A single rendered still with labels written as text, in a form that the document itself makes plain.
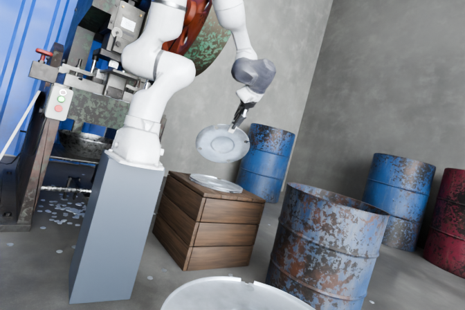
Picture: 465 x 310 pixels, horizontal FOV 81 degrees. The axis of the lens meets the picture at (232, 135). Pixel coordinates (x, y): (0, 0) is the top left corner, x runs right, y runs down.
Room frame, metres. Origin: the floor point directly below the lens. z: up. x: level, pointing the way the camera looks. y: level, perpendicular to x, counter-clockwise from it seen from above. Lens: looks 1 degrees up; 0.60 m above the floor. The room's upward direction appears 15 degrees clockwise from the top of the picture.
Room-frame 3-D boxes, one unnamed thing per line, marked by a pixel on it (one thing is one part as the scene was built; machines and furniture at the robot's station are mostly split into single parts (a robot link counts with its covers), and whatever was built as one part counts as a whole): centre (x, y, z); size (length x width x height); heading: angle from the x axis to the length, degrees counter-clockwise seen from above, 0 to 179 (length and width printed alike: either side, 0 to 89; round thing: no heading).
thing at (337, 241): (1.17, -0.49, 0.24); 0.42 x 0.42 x 0.48
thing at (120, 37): (1.53, 0.74, 1.04); 0.17 x 0.15 x 0.30; 40
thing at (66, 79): (1.56, 0.76, 0.68); 0.45 x 0.30 x 0.06; 130
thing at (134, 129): (0.91, 0.29, 0.52); 0.22 x 0.19 x 0.14; 32
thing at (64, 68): (1.45, 0.89, 0.76); 0.17 x 0.06 x 0.10; 130
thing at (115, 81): (1.42, 0.65, 0.72); 0.25 x 0.14 x 0.14; 40
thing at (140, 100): (0.95, 0.27, 0.71); 0.18 x 0.11 x 0.25; 91
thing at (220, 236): (1.46, 0.02, 0.18); 0.40 x 0.38 x 0.35; 36
